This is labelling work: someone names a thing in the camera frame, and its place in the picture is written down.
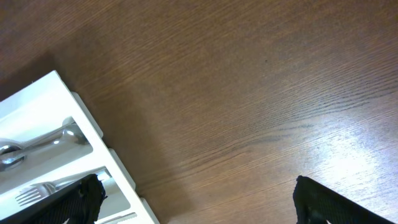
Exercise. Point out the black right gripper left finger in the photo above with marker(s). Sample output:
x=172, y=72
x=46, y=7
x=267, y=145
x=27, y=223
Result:
x=79, y=203

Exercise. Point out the white plastic cutlery tray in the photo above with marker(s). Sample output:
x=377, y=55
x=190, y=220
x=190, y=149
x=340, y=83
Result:
x=47, y=113

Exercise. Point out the steel tongs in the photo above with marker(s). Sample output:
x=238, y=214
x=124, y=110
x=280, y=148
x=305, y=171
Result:
x=121, y=219

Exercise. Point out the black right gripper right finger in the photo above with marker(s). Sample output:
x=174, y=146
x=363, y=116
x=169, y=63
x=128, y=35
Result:
x=315, y=203

